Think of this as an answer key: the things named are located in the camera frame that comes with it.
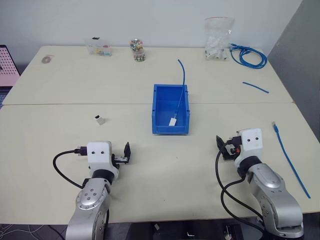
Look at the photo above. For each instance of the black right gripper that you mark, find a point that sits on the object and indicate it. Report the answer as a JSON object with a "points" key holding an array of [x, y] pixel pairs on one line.
{"points": [[231, 150]]}

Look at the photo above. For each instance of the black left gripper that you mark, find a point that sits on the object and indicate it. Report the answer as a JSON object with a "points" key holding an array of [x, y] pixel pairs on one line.
{"points": [[120, 159]]}

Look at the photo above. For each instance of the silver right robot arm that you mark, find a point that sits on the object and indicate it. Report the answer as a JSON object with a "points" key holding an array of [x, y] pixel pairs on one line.
{"points": [[275, 197]]}

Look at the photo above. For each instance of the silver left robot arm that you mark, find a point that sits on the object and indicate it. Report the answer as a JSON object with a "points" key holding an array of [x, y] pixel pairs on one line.
{"points": [[91, 200]]}

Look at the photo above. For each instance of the small white connector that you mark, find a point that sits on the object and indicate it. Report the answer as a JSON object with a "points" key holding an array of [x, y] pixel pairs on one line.
{"points": [[100, 120]]}

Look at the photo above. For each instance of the blue plastic storage bin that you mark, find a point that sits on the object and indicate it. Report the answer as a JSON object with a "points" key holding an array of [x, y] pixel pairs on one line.
{"points": [[170, 107]]}

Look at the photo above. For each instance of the clear jar of colourful pins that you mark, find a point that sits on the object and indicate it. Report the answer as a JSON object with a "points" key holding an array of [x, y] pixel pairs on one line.
{"points": [[137, 51]]}

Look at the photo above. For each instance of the clear bag of white couplers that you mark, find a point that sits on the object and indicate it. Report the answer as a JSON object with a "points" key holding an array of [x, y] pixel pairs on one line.
{"points": [[217, 40]]}

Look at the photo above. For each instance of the clear plastic box with clips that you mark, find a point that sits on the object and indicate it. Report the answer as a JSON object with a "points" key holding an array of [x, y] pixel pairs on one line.
{"points": [[98, 47]]}

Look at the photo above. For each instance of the pink pegboard panel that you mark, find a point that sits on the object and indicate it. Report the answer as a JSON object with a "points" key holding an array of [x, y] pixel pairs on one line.
{"points": [[7, 67]]}

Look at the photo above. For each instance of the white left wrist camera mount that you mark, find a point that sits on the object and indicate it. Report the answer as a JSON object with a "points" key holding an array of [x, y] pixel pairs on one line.
{"points": [[98, 156]]}

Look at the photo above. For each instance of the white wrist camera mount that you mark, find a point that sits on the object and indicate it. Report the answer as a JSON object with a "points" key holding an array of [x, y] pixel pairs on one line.
{"points": [[98, 156], [251, 145]]}

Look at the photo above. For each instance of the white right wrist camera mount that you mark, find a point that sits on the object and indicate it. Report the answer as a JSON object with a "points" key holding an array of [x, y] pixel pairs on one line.
{"points": [[251, 145]]}

